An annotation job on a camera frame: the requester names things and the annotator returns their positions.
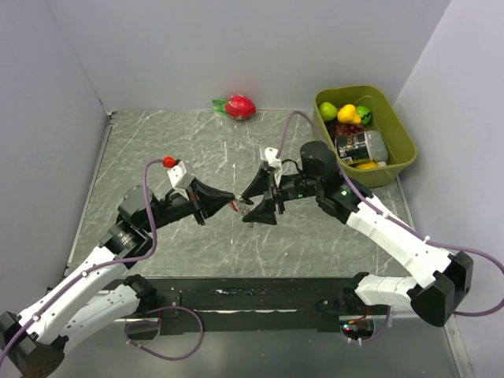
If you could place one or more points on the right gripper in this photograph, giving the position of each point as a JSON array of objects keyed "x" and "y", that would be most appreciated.
[{"x": 264, "y": 213}]

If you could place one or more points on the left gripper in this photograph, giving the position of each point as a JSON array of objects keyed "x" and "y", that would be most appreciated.
[{"x": 209, "y": 199}]

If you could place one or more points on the red and silver key organizer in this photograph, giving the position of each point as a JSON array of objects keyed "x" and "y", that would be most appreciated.
[{"x": 240, "y": 206}]

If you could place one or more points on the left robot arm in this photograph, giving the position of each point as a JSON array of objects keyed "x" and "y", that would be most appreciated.
[{"x": 99, "y": 291}]

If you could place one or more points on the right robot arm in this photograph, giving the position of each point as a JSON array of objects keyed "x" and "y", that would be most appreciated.
[{"x": 438, "y": 280}]

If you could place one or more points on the red dragon fruit toy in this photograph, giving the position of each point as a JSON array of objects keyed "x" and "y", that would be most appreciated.
[{"x": 237, "y": 107}]

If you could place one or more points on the dark red grapes toy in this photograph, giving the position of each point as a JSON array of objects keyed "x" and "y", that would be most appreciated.
[{"x": 337, "y": 129}]

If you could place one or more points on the green lime toy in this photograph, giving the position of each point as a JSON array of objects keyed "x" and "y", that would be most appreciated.
[{"x": 327, "y": 111}]

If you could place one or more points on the yellow lemon toy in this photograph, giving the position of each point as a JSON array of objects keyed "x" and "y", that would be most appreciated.
[{"x": 366, "y": 165}]

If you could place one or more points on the yellow pear toy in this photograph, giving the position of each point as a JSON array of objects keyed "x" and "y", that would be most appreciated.
[{"x": 348, "y": 115}]

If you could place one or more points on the black labelled cup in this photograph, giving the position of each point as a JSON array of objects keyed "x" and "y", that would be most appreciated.
[{"x": 362, "y": 147}]

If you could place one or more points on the green watermelon toy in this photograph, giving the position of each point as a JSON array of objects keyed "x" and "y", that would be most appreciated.
[{"x": 365, "y": 114}]

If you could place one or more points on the olive green plastic bin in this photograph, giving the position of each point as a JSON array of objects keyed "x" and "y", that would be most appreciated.
[{"x": 401, "y": 149}]

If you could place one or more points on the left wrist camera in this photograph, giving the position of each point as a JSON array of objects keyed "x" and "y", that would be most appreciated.
[{"x": 180, "y": 174}]

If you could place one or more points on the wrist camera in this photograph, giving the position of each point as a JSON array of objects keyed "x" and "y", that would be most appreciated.
[
  {"x": 180, "y": 174},
  {"x": 273, "y": 163}
]

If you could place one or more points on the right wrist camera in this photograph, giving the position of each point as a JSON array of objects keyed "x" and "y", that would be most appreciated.
[{"x": 273, "y": 163}]

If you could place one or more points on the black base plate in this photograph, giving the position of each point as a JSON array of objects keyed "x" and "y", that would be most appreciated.
[{"x": 191, "y": 304}]

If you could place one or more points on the aluminium rail frame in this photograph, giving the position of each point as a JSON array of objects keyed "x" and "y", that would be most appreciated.
[{"x": 433, "y": 304}]

